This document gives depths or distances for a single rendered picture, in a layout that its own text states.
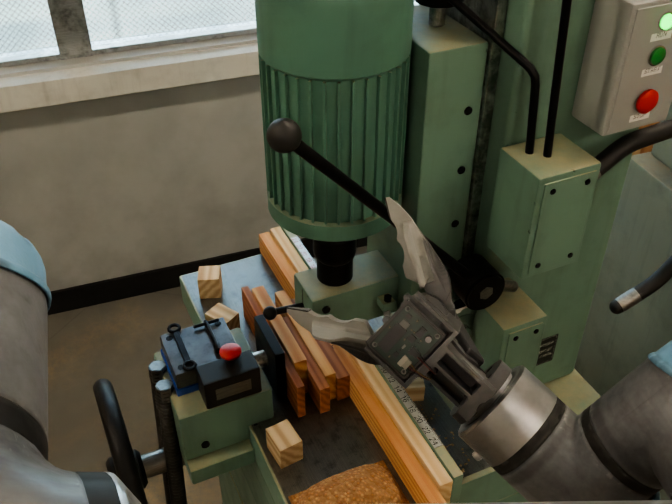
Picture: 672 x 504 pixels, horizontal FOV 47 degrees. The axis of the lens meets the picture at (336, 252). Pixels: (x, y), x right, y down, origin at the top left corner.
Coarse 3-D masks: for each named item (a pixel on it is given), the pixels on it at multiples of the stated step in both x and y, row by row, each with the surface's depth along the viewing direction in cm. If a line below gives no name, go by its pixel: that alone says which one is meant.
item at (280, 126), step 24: (288, 120) 75; (288, 144) 75; (336, 168) 81; (360, 192) 84; (384, 216) 87; (456, 264) 97; (480, 264) 100; (456, 288) 101; (480, 288) 99; (504, 288) 104
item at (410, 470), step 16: (272, 240) 139; (272, 256) 135; (288, 272) 132; (288, 288) 131; (336, 352) 117; (352, 368) 114; (352, 384) 112; (368, 384) 111; (352, 400) 114; (368, 400) 109; (368, 416) 109; (384, 416) 107; (384, 432) 105; (400, 432) 105; (384, 448) 106; (400, 448) 103; (400, 464) 102; (416, 464) 101; (416, 480) 99; (416, 496) 100; (432, 496) 97
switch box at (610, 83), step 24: (600, 0) 86; (624, 0) 83; (648, 0) 83; (600, 24) 87; (624, 24) 84; (648, 24) 84; (600, 48) 88; (624, 48) 85; (648, 48) 86; (600, 72) 89; (624, 72) 87; (576, 96) 94; (600, 96) 90; (624, 96) 89; (600, 120) 91; (624, 120) 91; (648, 120) 93
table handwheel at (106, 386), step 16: (96, 384) 113; (96, 400) 109; (112, 400) 108; (112, 416) 105; (112, 432) 104; (112, 448) 103; (128, 448) 103; (160, 448) 117; (112, 464) 113; (128, 464) 102; (144, 464) 114; (160, 464) 115; (128, 480) 101; (144, 480) 113; (144, 496) 102
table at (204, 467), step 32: (256, 256) 141; (192, 288) 134; (224, 288) 134; (192, 320) 136; (288, 416) 112; (320, 416) 112; (352, 416) 112; (224, 448) 111; (256, 448) 109; (320, 448) 107; (352, 448) 107; (192, 480) 109; (288, 480) 103; (320, 480) 103
